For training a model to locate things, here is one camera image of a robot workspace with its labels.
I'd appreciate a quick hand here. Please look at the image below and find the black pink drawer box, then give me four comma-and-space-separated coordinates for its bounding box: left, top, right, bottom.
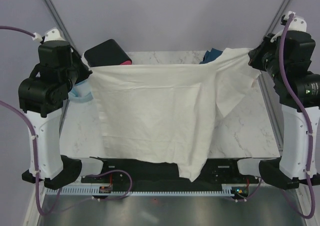
83, 39, 132, 67

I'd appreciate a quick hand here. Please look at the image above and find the white t shirt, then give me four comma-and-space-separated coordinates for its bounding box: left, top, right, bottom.
89, 48, 260, 181

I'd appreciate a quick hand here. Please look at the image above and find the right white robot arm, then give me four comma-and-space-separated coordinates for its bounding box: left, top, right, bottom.
229, 31, 320, 190

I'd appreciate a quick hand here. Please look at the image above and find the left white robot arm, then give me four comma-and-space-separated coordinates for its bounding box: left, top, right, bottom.
18, 41, 92, 190

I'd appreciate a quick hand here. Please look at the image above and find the folded teal t shirt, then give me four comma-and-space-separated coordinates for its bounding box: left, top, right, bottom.
200, 48, 223, 64

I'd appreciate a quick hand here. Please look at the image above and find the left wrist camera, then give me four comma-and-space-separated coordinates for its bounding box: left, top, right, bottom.
32, 28, 66, 44

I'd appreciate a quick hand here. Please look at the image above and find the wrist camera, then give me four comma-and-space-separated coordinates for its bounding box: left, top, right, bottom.
279, 11, 307, 39
32, 28, 66, 44

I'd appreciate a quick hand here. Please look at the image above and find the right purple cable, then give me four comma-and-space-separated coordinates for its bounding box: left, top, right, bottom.
278, 13, 316, 220

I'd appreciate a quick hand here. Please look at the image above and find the purple cable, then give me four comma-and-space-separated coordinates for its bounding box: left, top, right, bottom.
278, 13, 316, 220
0, 25, 133, 216

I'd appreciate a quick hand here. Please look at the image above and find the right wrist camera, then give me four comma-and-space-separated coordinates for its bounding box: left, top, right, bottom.
279, 11, 307, 39

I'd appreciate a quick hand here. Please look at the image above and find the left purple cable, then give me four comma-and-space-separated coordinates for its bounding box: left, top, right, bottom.
0, 25, 133, 216

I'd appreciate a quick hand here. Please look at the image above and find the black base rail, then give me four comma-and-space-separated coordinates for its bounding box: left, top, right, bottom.
79, 157, 291, 201

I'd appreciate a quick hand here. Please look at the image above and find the white slotted cable duct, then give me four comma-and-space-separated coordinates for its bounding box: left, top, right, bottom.
60, 183, 234, 197

